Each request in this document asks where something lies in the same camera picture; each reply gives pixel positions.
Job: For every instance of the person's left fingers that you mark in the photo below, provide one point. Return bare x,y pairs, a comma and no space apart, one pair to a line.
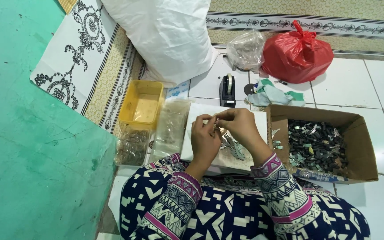
202,118

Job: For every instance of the black round disc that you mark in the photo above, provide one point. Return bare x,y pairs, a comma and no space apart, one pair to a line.
248,89

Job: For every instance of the green and white cloth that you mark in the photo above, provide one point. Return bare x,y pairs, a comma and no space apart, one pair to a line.
268,95

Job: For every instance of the white mat with black ornaments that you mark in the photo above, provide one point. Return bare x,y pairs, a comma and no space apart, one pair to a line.
78,66

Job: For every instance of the blue and white packet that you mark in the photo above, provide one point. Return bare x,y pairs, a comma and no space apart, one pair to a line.
178,90

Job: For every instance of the white work board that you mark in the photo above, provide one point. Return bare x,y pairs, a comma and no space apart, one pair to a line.
195,110

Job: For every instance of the clear plastic wrapper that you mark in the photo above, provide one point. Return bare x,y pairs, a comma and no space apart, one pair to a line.
315,175

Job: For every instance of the person's patterned dress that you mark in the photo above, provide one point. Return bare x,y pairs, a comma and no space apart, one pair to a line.
225,213

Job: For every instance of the person's right hand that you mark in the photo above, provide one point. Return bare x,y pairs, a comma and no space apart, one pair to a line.
245,130

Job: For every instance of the person's left hand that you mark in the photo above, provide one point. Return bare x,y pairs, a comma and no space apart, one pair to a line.
202,143

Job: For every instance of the loose metal clip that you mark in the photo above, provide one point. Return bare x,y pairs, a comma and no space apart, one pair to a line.
278,145

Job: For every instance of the person's right fingers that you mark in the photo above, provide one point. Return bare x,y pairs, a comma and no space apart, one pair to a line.
224,116

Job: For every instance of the crumpled clear bag with parts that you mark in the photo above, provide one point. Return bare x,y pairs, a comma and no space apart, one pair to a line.
245,50

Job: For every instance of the large white sack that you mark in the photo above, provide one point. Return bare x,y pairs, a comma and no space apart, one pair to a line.
165,36

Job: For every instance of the clear bag of small parts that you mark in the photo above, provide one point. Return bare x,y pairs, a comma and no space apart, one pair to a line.
171,128

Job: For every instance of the black tape dispenser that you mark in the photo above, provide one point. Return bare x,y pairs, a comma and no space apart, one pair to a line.
227,91

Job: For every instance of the loose metal bracket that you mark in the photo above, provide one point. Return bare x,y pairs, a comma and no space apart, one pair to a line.
275,132

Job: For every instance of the yellow striped cloth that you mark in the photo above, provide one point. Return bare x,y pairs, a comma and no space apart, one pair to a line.
67,5

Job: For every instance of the yellow plastic container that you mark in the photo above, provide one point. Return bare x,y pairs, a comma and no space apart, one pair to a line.
142,103

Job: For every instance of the clear bag of metal rings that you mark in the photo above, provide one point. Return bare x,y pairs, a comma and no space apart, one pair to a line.
133,146

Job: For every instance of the pile of metal brackets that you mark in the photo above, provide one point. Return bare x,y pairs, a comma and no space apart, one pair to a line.
233,146

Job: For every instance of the brown cardboard box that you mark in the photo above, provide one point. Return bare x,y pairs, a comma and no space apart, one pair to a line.
362,156

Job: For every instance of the red plastic bag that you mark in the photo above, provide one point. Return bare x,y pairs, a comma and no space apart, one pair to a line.
295,56

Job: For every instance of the heap of black and metal parts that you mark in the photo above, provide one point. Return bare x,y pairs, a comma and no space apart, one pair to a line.
318,146

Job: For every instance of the small metal bracket part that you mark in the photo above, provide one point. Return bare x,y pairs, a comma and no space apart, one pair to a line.
215,126

